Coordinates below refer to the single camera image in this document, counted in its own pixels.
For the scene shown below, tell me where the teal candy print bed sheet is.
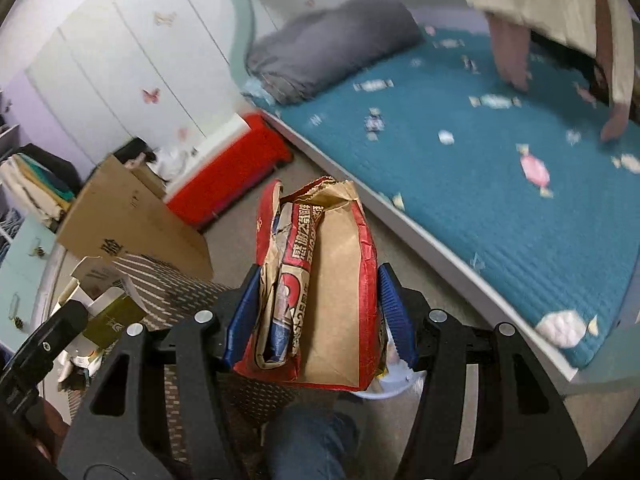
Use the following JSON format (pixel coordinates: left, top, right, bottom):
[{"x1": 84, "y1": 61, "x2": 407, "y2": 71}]
[{"x1": 250, "y1": 25, "x2": 640, "y2": 368}]

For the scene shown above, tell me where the beige hanging garment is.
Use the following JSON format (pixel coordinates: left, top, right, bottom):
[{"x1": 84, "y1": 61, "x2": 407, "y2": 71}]
[{"x1": 0, "y1": 157, "x2": 67, "y2": 227}]

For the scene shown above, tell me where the black cloth pile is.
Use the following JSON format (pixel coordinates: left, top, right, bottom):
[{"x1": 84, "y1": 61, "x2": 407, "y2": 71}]
[{"x1": 112, "y1": 137, "x2": 157, "y2": 169}]

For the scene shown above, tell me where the grey folded blanket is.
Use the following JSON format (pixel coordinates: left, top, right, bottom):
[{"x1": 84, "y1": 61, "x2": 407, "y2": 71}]
[{"x1": 245, "y1": 0, "x2": 426, "y2": 106}]

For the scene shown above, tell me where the brown cardboard box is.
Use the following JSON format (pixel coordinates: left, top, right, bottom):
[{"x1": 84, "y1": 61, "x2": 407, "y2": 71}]
[{"x1": 55, "y1": 154, "x2": 215, "y2": 281}]

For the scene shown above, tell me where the white carton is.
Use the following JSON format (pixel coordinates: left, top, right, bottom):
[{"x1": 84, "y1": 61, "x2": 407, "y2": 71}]
[{"x1": 57, "y1": 255, "x2": 146, "y2": 322}]

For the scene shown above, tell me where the beige hanging shirt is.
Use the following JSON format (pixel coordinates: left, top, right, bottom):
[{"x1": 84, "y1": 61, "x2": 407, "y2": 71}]
[{"x1": 465, "y1": 0, "x2": 637, "y2": 106}]

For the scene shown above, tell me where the round dotted table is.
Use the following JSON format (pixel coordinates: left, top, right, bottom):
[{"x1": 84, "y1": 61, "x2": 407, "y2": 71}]
[{"x1": 60, "y1": 252, "x2": 301, "y2": 466}]

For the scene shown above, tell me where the green hanging garment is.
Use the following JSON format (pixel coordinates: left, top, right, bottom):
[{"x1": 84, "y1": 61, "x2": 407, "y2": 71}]
[{"x1": 19, "y1": 154, "x2": 76, "y2": 202}]

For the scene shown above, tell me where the teal cabinet front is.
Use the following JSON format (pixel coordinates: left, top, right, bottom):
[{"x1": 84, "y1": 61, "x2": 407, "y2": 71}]
[{"x1": 0, "y1": 215, "x2": 64, "y2": 361}]

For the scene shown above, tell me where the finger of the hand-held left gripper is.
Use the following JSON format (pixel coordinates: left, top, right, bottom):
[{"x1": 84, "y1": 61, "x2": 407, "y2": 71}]
[{"x1": 0, "y1": 300, "x2": 102, "y2": 401}]

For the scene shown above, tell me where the red and white platform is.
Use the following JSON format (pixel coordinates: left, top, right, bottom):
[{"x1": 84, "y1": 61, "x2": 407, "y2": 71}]
[{"x1": 164, "y1": 112, "x2": 295, "y2": 231}]

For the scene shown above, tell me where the person's leg in jeans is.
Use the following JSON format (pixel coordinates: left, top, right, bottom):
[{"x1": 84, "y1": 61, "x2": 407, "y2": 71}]
[{"x1": 265, "y1": 404, "x2": 362, "y2": 480}]

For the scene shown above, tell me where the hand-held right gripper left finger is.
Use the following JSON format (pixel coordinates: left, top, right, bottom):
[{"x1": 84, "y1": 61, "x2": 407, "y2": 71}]
[{"x1": 57, "y1": 265, "x2": 264, "y2": 480}]

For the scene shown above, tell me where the red and brown paper bag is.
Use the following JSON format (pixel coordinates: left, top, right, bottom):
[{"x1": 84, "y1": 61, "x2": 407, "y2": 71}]
[{"x1": 232, "y1": 176, "x2": 388, "y2": 392}]

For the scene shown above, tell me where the black hanging garment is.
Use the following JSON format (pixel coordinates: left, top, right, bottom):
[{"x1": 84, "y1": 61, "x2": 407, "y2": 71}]
[{"x1": 20, "y1": 143, "x2": 84, "y2": 192}]

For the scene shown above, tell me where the white plastic bag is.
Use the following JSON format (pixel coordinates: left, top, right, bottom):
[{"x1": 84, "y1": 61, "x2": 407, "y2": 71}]
[{"x1": 149, "y1": 142, "x2": 199, "y2": 182}]

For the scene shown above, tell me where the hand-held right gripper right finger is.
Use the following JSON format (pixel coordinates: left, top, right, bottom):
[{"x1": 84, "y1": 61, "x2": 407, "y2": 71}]
[{"x1": 376, "y1": 262, "x2": 589, "y2": 480}]

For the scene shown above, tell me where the olive green small box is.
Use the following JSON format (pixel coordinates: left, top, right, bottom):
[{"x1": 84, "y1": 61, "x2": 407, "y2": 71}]
[{"x1": 82, "y1": 292, "x2": 149, "y2": 351}]

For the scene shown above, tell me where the white wardrobe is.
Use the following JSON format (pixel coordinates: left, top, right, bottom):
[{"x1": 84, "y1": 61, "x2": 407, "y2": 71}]
[{"x1": 25, "y1": 0, "x2": 251, "y2": 166}]

